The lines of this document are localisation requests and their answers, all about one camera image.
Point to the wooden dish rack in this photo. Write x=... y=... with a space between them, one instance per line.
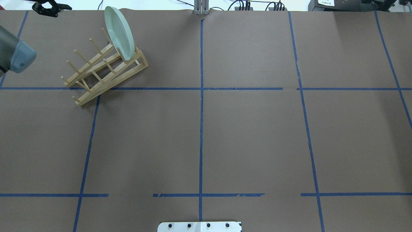
x=104 y=71

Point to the light green plate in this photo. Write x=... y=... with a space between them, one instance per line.
x=119 y=31

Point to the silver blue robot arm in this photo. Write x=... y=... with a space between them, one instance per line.
x=15 y=54

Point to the aluminium frame post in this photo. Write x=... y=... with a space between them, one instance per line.
x=201 y=7

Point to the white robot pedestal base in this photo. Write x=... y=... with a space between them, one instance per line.
x=211 y=226

